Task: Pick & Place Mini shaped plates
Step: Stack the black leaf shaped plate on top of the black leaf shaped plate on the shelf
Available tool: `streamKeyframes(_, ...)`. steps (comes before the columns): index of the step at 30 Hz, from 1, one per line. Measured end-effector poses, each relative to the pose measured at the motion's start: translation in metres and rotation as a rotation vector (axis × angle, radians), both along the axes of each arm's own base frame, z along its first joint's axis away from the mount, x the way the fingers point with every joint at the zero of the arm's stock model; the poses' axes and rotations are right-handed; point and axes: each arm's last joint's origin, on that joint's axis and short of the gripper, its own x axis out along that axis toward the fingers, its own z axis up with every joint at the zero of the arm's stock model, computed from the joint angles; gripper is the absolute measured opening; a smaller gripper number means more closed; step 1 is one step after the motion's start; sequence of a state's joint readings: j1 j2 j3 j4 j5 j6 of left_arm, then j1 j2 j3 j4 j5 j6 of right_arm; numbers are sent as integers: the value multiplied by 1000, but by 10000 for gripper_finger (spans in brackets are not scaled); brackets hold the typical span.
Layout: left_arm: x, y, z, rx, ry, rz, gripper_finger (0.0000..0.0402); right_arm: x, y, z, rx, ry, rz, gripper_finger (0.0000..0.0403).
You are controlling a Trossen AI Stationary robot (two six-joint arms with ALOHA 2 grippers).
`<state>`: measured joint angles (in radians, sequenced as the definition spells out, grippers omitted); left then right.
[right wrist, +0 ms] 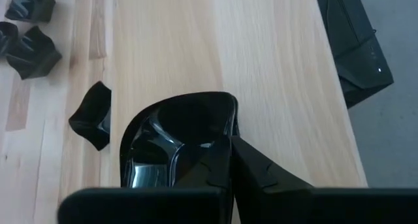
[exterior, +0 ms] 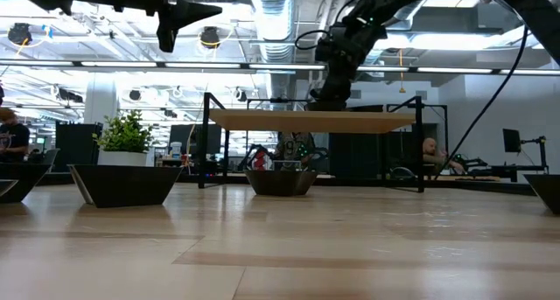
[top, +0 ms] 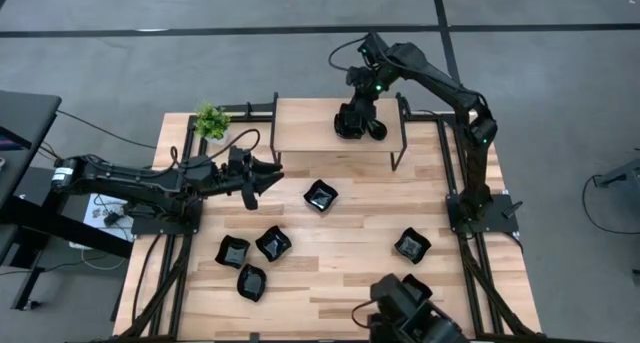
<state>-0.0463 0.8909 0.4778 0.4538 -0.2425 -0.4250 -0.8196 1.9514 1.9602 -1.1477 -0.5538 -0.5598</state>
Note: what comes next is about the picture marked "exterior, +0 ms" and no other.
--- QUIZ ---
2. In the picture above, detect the person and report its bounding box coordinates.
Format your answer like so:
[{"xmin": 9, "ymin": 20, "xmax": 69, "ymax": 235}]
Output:
[
  {"xmin": 422, "ymin": 136, "xmax": 467, "ymax": 175},
  {"xmin": 275, "ymin": 131, "xmax": 317, "ymax": 172},
  {"xmin": 0, "ymin": 107, "xmax": 31, "ymax": 164}
]

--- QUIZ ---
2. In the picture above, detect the black monitor on arm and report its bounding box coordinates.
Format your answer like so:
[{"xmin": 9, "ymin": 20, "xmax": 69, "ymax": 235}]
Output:
[{"xmin": 501, "ymin": 128, "xmax": 549, "ymax": 170}]

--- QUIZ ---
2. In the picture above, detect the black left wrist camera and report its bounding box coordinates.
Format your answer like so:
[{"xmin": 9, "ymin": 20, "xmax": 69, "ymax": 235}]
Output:
[{"xmin": 156, "ymin": 15, "xmax": 179, "ymax": 54}]

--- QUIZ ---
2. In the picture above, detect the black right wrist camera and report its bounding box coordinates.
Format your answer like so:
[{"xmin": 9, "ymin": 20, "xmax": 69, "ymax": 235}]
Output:
[{"xmin": 313, "ymin": 26, "xmax": 338, "ymax": 63}]

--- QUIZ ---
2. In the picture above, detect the black cabinet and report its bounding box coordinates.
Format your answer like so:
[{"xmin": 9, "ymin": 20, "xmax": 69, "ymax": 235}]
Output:
[
  {"xmin": 54, "ymin": 122, "xmax": 104, "ymax": 173},
  {"xmin": 327, "ymin": 123, "xmax": 438, "ymax": 181}
]

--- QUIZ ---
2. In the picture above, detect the wooden shelf with black legs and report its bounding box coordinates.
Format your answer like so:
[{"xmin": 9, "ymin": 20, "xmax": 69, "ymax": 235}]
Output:
[{"xmin": 197, "ymin": 91, "xmax": 426, "ymax": 195}]

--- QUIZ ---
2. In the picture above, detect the green plant in white pot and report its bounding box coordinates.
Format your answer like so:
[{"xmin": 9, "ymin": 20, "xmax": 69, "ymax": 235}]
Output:
[{"xmin": 91, "ymin": 109, "xmax": 157, "ymax": 168}]

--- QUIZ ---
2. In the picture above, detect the long ceiling light strip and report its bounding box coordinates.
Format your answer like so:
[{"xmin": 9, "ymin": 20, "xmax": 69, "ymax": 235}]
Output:
[{"xmin": 0, "ymin": 59, "xmax": 560, "ymax": 76}]

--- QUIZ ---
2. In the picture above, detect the black right camera cable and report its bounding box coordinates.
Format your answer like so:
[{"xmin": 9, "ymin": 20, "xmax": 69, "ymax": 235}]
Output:
[{"xmin": 294, "ymin": 28, "xmax": 333, "ymax": 52}]

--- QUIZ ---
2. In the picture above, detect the black round ceiling fixture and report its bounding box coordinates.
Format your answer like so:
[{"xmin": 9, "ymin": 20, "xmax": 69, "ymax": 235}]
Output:
[{"xmin": 199, "ymin": 26, "xmax": 222, "ymax": 51}]

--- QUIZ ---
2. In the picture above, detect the background robot table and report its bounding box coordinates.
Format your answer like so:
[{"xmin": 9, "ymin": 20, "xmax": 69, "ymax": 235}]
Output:
[{"xmin": 450, "ymin": 144, "xmax": 550, "ymax": 184}]

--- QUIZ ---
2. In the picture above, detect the black background rig frame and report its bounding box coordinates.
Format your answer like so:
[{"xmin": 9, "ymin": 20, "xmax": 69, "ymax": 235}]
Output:
[
  {"xmin": 246, "ymin": 97, "xmax": 312, "ymax": 115},
  {"xmin": 386, "ymin": 102, "xmax": 450, "ymax": 170}
]

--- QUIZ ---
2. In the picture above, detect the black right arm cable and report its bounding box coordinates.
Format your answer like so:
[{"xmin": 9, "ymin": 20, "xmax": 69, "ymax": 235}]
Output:
[{"xmin": 435, "ymin": 24, "xmax": 529, "ymax": 168}]

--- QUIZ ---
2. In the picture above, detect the black wavy square mini plate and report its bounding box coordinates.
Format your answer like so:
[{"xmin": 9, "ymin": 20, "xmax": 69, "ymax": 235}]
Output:
[
  {"xmin": 243, "ymin": 169, "xmax": 319, "ymax": 198},
  {"xmin": 522, "ymin": 172, "xmax": 560, "ymax": 216},
  {"xmin": 68, "ymin": 163, "xmax": 184, "ymax": 209},
  {"xmin": 0, "ymin": 162, "xmax": 53, "ymax": 204}
]

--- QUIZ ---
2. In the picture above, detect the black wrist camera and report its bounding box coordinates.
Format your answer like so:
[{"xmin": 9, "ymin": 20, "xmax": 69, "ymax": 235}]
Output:
[
  {"xmin": 156, "ymin": 15, "xmax": 179, "ymax": 54},
  {"xmin": 313, "ymin": 26, "xmax": 338, "ymax": 63}
]

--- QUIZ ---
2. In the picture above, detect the yellow hanging cord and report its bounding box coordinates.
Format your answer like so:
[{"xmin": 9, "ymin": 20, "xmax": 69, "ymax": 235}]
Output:
[{"xmin": 396, "ymin": 48, "xmax": 407, "ymax": 94}]

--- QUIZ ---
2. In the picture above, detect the black leaf-shaped mini plate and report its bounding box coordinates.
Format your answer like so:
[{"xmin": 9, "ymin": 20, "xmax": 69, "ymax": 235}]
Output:
[{"xmin": 304, "ymin": 100, "xmax": 350, "ymax": 113}]

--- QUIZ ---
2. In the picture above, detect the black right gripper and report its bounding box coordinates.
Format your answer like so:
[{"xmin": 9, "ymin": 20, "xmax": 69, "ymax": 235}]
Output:
[{"xmin": 309, "ymin": 24, "xmax": 386, "ymax": 102}]

